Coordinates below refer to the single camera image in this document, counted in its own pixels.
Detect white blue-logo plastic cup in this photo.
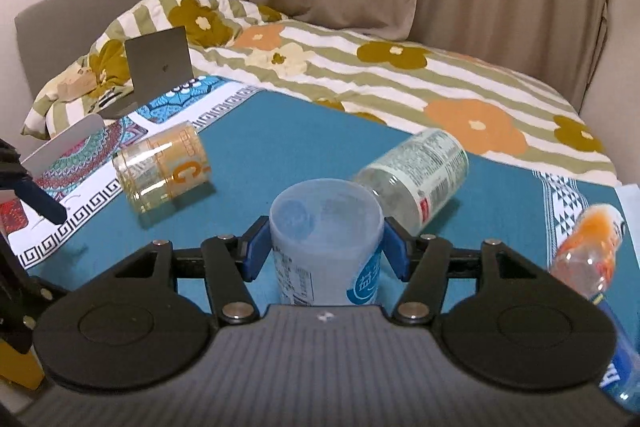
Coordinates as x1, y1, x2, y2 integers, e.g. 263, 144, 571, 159
269, 179, 384, 306

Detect clear white-label cup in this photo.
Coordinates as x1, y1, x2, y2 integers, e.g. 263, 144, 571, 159
354, 128, 469, 236

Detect clear orange-label cup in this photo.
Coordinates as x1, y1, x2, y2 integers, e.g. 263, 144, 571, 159
112, 121, 212, 215

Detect clear orange-print cup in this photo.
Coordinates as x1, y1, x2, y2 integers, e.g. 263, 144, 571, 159
549, 204, 626, 299

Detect blue label plastic cup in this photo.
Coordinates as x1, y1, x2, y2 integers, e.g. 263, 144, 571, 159
592, 294, 640, 415

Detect white board under cloth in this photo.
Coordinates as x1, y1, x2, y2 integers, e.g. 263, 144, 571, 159
22, 114, 105, 179

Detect teal patterned cloth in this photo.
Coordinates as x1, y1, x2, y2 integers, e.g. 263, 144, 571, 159
9, 91, 639, 333

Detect grey headboard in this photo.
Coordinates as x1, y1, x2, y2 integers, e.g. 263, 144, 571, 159
14, 0, 141, 95

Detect floral striped duvet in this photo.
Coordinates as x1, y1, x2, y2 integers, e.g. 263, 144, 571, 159
22, 0, 618, 185

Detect grey laptop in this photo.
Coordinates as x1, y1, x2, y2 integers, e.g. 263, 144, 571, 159
98, 26, 193, 119

